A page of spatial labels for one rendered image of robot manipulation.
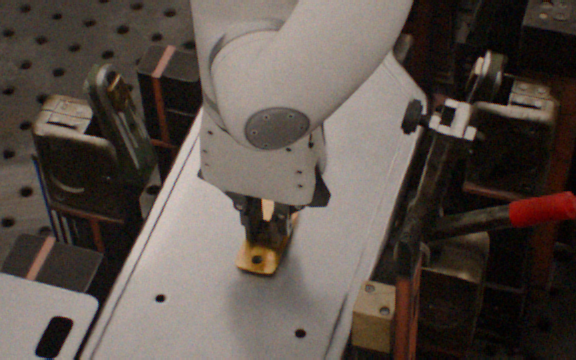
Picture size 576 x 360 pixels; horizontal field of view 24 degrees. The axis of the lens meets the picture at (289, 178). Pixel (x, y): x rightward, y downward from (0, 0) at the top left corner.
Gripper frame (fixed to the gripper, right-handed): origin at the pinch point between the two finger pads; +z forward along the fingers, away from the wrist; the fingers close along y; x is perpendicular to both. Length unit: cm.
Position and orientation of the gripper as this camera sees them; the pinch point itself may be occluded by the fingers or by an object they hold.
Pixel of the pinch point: (266, 218)
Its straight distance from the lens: 120.7
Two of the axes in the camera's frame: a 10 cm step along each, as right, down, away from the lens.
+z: 0.4, 6.4, 7.7
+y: -9.5, -2.1, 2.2
